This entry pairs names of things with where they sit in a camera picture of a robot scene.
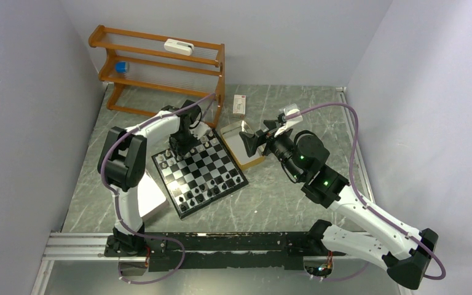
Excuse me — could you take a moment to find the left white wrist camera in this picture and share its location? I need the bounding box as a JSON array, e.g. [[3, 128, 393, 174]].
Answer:
[[191, 122, 211, 140]]

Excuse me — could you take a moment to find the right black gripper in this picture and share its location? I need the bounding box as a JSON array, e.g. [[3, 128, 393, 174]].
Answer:
[[239, 119, 304, 181]]

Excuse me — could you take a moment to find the wooden three-tier rack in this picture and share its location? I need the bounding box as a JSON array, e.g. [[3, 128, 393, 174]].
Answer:
[[88, 25, 226, 127]]

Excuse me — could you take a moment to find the white device on rack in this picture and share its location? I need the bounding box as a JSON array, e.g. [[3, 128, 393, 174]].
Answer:
[[163, 39, 195, 56]]

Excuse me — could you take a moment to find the blue cap on rack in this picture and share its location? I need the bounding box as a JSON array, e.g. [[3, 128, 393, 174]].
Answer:
[[114, 61, 130, 74]]

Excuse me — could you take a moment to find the black white chess board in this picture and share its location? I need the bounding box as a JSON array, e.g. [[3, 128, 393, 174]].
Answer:
[[151, 130, 249, 219]]

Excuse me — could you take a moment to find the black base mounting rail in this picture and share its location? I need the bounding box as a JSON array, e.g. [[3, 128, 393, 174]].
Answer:
[[104, 219, 331, 272]]

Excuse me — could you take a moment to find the small white red box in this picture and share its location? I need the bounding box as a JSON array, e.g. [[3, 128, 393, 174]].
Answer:
[[232, 95, 246, 117]]

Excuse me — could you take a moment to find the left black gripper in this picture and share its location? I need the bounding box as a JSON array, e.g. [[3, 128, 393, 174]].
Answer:
[[168, 128, 200, 160]]

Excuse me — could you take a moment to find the purple cable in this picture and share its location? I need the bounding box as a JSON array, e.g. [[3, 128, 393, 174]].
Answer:
[[285, 101, 446, 283], [100, 92, 217, 285]]

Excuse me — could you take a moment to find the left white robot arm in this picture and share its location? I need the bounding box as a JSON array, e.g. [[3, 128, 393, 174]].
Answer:
[[98, 100, 208, 256]]

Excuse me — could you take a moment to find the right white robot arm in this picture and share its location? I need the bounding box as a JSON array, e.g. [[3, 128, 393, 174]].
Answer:
[[238, 120, 439, 290]]

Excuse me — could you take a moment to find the silver tin with white pieces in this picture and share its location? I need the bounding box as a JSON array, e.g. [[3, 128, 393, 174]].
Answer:
[[137, 171, 168, 221]]

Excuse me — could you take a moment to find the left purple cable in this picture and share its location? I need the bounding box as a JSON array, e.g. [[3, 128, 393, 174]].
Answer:
[[100, 92, 217, 285]]

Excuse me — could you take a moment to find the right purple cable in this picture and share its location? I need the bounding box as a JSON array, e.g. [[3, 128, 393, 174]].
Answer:
[[285, 101, 446, 283]]

